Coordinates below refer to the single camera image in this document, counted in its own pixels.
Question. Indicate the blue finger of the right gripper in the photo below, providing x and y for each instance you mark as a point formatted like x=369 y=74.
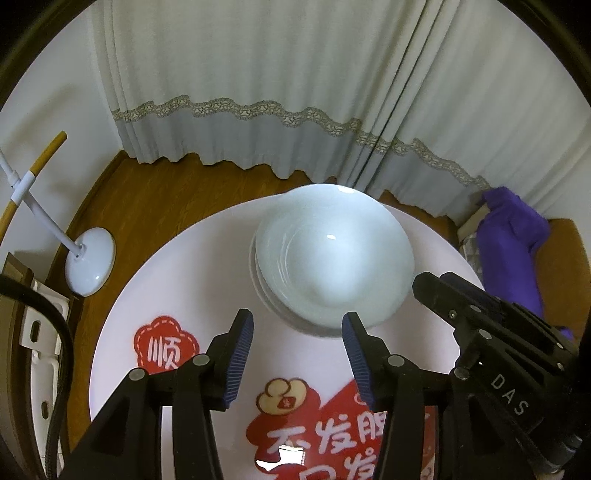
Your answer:
x=513 y=317
x=432 y=293

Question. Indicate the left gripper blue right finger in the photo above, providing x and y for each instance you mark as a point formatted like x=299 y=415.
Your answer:
x=368 y=357

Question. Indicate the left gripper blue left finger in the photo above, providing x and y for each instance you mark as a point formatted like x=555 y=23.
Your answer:
x=228 y=353

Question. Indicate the brown armchair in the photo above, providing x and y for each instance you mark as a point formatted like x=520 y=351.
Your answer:
x=563 y=276

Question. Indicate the purple cloth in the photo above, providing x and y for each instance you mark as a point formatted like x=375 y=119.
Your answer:
x=508 y=253

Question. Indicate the round pink table mat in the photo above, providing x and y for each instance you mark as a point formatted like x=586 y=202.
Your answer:
x=298 y=414

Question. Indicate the white plastic stool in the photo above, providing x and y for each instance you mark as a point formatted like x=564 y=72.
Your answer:
x=42 y=341

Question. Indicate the grey curtain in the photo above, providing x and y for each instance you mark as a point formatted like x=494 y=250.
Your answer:
x=433 y=101

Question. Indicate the dark wooden cabinet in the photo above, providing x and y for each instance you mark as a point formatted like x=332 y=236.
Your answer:
x=16 y=418

